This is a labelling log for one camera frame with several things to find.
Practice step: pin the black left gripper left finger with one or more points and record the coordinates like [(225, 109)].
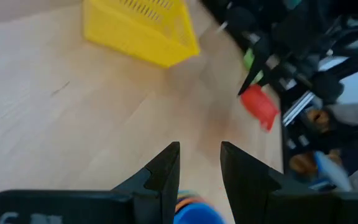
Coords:
[(73, 207)]

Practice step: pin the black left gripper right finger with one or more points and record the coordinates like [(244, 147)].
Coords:
[(275, 205)]

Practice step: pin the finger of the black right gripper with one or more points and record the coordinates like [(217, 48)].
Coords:
[(253, 74)]

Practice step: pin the green plastic measuring cup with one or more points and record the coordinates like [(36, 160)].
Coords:
[(248, 59)]

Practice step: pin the red plastic measuring cup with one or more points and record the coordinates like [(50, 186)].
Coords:
[(259, 105)]

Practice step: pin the light blue plastic measuring cup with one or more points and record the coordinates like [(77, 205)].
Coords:
[(197, 216)]

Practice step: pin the teal plastic measuring cup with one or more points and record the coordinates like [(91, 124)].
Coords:
[(186, 193)]

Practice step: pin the orange plastic measuring cup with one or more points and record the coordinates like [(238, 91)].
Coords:
[(186, 203)]

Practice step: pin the yellow plastic basket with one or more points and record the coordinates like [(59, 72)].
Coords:
[(141, 34)]

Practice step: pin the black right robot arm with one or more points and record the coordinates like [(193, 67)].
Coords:
[(322, 37)]

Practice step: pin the light blue held object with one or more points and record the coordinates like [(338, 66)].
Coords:
[(331, 171)]

